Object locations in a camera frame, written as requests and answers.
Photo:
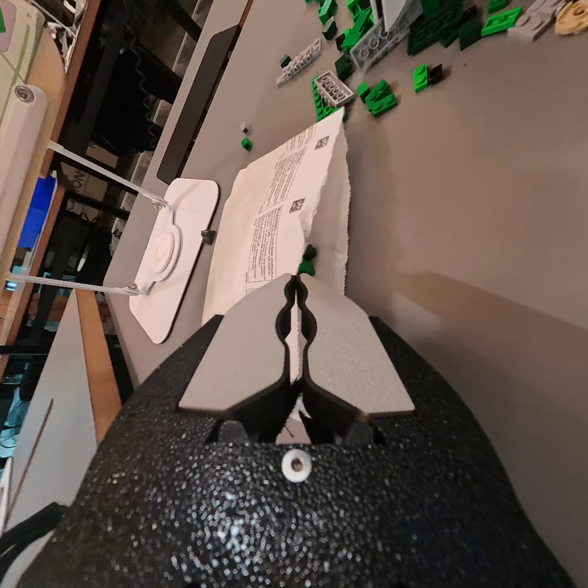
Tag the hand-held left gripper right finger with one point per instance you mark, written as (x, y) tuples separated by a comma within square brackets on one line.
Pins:
[(353, 358)]

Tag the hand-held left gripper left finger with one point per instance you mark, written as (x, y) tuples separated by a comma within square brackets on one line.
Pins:
[(239, 353)]

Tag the white printed paper bag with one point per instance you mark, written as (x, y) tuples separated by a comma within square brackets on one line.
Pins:
[(257, 239)]

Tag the grey desk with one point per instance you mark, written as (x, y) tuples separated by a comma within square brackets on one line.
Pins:
[(459, 206)]

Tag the dark green brick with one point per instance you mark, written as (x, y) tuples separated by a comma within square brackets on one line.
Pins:
[(307, 265)]

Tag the white booklet stand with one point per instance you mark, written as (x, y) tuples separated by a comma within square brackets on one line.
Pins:
[(183, 257)]

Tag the small black clip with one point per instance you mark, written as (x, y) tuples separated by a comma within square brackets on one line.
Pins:
[(208, 236)]

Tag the blue box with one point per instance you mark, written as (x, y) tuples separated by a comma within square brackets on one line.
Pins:
[(39, 211)]

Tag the black flat panel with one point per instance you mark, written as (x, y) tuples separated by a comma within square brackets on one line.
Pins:
[(197, 105)]

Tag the pile of toy bricks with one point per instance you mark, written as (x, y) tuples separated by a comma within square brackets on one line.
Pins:
[(432, 27)]

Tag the tan round toy piece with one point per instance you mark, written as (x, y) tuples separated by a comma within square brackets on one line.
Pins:
[(572, 18)]

